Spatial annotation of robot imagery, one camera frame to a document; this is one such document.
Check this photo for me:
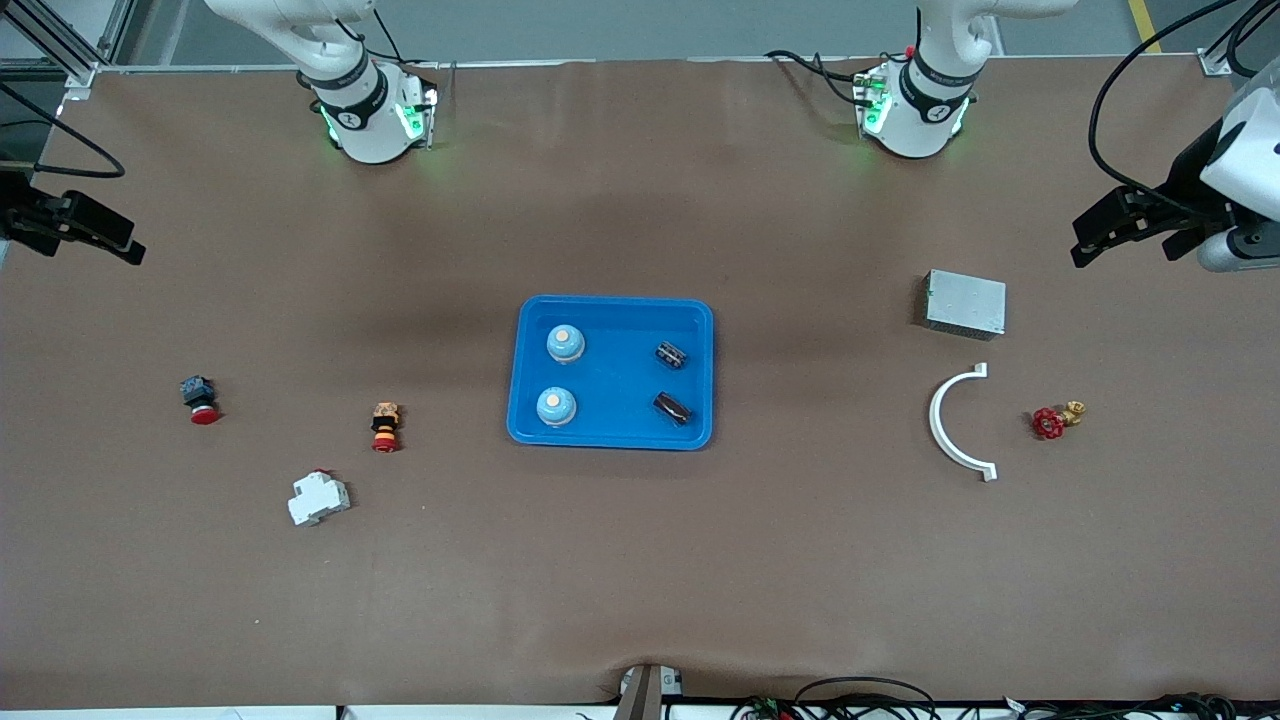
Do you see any blue plastic tray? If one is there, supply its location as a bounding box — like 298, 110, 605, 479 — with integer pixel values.
505, 294, 716, 452

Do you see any silver metal box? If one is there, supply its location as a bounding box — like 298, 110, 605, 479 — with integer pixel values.
922, 269, 1008, 341

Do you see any red push button black base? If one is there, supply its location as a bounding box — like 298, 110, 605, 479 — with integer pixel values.
180, 375, 222, 426

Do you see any white circuit breaker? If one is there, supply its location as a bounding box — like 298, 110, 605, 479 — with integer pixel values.
287, 469, 352, 528

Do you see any brown table mat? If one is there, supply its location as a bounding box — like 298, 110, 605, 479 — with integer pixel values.
0, 55, 1280, 709

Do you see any brown mounting pole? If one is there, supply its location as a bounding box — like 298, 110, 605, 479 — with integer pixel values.
612, 663, 686, 720

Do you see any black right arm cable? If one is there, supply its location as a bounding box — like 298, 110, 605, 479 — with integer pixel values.
0, 80, 127, 181

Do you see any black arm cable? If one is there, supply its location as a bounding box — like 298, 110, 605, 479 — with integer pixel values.
0, 80, 127, 181
1088, 0, 1280, 201

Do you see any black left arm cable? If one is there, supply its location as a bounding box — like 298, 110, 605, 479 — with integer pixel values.
1088, 0, 1280, 201

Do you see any aluminium frame profile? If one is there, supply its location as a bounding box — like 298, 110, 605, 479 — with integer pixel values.
0, 0, 136, 101
1198, 0, 1280, 77

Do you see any brass valve red handle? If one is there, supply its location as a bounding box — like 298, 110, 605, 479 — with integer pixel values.
1032, 400, 1087, 441

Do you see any white curved bracket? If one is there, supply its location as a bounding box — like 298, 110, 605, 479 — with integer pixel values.
928, 362, 999, 483

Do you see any black cable bundle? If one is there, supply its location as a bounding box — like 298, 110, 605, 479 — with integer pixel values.
1000, 692, 1280, 720

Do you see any black looped cable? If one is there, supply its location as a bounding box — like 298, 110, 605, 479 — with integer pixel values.
793, 677, 938, 720

